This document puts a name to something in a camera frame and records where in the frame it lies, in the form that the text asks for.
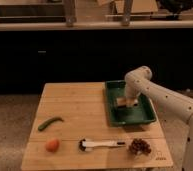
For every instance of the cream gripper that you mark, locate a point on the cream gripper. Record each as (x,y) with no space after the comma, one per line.
(132,101)

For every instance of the wooden block eraser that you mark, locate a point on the wooden block eraser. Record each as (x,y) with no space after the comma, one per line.
(121,102)

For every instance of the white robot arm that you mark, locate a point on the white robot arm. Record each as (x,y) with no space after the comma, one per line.
(138,81)

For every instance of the green plastic tray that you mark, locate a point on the green plastic tray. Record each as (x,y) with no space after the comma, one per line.
(143,113)

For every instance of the brown grape bunch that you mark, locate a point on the brown grape bunch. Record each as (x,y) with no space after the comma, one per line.
(139,146)

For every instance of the wooden table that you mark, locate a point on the wooden table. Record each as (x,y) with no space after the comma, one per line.
(82,106)

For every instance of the orange tomato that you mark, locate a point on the orange tomato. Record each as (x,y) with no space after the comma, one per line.
(52,145)

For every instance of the green chili pepper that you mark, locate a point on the green chili pepper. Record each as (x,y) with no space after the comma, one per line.
(46,123)

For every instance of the white handled dish brush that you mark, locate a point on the white handled dish brush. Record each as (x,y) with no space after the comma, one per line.
(88,145)

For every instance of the right metal post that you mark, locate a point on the right metal post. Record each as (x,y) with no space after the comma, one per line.
(126,12)

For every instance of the metal post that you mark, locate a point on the metal post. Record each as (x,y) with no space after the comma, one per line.
(126,12)
(69,6)

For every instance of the left metal post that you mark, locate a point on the left metal post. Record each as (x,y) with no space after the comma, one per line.
(69,6)

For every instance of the black cabinet wall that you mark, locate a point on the black cabinet wall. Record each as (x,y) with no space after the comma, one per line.
(31,59)

